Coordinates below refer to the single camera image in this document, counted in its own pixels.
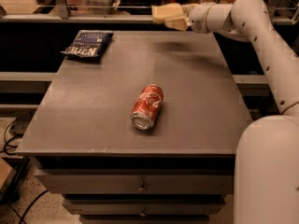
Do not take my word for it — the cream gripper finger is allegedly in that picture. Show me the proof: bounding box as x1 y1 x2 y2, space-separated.
164 16 188 31

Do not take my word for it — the yellow sponge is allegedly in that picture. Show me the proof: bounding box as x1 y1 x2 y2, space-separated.
151 3 183 23

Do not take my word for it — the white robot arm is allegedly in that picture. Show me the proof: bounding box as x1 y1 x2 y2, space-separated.
164 0 299 224

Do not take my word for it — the black bag behind railing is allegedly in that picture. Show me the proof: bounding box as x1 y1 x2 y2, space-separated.
118 0 162 15

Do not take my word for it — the blue Kettle chip bag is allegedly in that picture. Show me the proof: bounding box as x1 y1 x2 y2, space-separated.
62 31 113 59

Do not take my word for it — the red Coca-Cola can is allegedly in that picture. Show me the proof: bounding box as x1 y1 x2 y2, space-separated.
130 84 164 130

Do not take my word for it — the grey drawer cabinet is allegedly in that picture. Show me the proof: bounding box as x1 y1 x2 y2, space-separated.
18 32 251 224

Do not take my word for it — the metal railing shelf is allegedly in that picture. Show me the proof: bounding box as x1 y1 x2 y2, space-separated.
0 0 299 25

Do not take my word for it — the top drawer with knob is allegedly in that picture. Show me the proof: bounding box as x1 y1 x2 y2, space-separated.
35 169 234 195

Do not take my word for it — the drawer with knob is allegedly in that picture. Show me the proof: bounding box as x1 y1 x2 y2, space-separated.
35 169 234 195
63 198 224 217

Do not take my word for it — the black cable left floor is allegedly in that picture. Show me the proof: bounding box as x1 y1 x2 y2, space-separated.
0 109 50 224

